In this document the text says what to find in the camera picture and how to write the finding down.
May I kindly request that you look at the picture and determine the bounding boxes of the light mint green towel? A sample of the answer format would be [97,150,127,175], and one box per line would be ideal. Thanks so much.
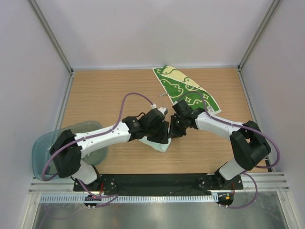
[139,137,171,153]

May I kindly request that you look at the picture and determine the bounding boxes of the green frog pattern towel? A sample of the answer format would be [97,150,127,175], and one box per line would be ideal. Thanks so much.
[153,65,222,115]

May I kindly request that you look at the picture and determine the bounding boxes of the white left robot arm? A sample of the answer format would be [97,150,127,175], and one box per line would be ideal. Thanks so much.
[50,115,169,191]

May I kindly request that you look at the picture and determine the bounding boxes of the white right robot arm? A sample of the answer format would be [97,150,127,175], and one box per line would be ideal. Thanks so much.
[169,111,271,189]

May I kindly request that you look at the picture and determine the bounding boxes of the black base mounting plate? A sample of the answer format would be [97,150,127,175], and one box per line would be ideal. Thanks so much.
[86,173,243,197]

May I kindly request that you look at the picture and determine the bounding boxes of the clear blue plastic bin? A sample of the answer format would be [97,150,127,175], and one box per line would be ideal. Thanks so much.
[32,121,108,180]

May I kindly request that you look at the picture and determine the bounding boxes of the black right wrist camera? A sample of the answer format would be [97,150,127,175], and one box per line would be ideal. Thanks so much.
[172,100,193,118]

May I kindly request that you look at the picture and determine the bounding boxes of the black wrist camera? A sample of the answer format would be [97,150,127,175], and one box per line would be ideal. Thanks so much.
[172,100,193,118]
[139,107,168,130]

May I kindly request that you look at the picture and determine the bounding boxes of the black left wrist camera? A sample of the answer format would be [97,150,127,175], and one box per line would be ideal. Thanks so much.
[139,107,168,130]

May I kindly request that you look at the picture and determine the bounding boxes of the white slotted cable duct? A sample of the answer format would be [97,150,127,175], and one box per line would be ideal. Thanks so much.
[40,193,218,203]

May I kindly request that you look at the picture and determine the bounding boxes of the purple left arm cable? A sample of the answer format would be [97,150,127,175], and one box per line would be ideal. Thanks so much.
[41,92,158,210]

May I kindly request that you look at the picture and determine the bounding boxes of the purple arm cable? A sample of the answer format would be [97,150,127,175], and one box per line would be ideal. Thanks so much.
[176,90,281,211]
[41,92,158,210]

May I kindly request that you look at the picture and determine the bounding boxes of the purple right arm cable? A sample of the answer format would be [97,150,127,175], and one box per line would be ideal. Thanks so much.
[176,90,281,211]

